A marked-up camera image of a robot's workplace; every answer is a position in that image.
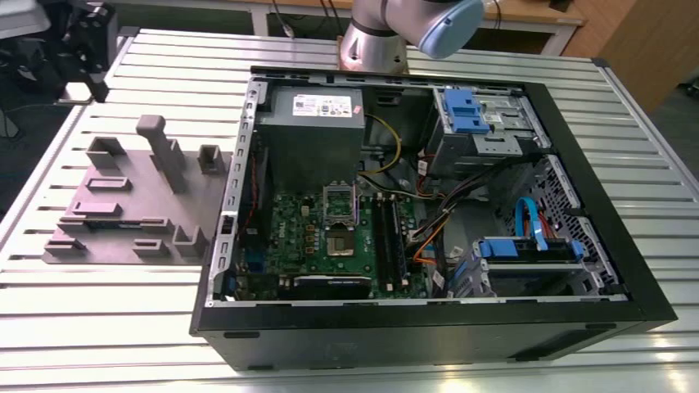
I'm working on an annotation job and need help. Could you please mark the wooden desk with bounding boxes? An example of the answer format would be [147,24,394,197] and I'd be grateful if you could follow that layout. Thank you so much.
[250,0,588,56]

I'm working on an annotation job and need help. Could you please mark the black RAM stick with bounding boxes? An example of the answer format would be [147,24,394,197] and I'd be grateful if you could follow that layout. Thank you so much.
[388,195,411,284]

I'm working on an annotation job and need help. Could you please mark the grey metal drive cage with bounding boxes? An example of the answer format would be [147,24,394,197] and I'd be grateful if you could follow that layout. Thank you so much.
[424,85,551,175]

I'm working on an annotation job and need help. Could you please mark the black RAM slot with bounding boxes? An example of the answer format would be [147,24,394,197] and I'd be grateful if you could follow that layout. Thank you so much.
[372,194,390,290]

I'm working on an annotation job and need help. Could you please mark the black graphics card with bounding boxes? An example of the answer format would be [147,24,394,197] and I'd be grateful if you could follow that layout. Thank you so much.
[276,273,374,300]

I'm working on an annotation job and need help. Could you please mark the green motherboard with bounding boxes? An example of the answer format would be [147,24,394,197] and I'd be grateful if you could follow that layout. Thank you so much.
[234,186,432,300]

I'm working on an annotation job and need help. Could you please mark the blue flat wire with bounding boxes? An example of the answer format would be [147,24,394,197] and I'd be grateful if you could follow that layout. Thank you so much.
[515,196,548,253]

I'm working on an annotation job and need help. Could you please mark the blue plastic drive latch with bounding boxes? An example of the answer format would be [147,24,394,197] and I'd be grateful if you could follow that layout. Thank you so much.
[451,114,491,134]
[444,88,483,118]

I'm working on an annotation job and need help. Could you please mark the grey power supply unit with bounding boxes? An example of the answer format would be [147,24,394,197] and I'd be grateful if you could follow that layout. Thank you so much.
[255,85,366,196]

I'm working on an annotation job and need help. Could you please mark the wooden cabinet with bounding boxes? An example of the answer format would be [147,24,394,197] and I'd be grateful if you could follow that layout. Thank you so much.
[562,0,699,114]

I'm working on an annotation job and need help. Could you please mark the black cable metal plug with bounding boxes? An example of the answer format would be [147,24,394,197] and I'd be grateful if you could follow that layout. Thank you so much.
[272,0,298,40]

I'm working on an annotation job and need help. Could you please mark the black wire bundle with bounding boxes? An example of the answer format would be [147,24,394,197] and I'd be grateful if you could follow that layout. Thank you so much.
[412,154,547,242]

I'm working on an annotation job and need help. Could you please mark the metal socket cover frame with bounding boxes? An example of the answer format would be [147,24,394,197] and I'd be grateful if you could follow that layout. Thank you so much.
[323,183,360,229]

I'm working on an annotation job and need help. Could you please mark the yellow wire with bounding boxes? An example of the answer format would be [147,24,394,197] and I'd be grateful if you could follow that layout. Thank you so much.
[363,113,403,176]

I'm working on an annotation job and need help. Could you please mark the hard disk in blue carrier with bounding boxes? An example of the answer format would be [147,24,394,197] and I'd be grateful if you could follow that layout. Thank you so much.
[472,237,587,265]

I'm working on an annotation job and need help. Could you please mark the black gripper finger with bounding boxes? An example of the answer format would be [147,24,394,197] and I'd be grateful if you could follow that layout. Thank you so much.
[52,24,83,104]
[79,18,118,104]

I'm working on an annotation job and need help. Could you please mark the CPU socket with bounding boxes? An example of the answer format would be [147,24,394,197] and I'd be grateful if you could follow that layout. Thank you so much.
[324,228,360,260]

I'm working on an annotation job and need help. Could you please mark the black open PC case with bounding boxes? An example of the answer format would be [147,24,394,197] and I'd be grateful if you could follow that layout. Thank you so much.
[188,64,679,372]

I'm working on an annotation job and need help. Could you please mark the grey plastic parts rack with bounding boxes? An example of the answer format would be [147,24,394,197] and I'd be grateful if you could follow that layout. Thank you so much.
[42,115,228,266]

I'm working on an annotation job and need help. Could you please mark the orange wire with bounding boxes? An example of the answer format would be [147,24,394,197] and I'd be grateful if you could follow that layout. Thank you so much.
[410,231,438,268]

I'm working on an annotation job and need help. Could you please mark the grey metal disk bay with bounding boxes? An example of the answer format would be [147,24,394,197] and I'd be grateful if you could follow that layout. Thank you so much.
[447,241,627,302]

